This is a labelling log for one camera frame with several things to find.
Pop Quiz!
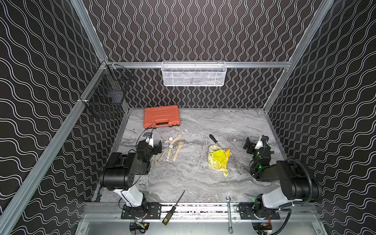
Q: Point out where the orange strap watch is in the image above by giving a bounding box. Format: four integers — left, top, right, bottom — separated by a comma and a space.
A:
173, 142, 184, 162

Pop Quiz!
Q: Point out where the yellow green white towel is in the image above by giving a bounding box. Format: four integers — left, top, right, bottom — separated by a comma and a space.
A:
208, 145, 231, 177

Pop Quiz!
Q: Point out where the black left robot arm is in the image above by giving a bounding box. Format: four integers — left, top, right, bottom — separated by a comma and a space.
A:
99, 124, 162, 220

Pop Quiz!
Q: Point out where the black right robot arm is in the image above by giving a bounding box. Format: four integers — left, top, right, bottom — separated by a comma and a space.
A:
243, 135, 322, 219

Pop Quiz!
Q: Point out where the red plastic tool case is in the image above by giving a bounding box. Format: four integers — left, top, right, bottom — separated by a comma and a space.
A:
144, 105, 181, 129

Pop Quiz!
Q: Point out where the black yellow screwdriver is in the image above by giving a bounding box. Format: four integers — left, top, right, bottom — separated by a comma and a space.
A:
162, 191, 185, 226

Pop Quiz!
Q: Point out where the silver combination wrench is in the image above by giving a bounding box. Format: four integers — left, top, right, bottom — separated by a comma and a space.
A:
226, 196, 234, 235

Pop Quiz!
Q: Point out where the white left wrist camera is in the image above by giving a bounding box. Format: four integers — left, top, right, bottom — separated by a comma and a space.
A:
145, 132, 154, 147

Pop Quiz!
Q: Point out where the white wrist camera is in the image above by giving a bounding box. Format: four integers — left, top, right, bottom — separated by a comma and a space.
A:
255, 135, 269, 149
145, 132, 154, 147

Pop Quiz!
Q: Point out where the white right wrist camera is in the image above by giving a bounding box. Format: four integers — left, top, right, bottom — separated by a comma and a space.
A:
255, 135, 269, 149

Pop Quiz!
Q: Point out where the black wire basket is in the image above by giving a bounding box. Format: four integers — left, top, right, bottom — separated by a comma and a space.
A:
84, 64, 135, 119

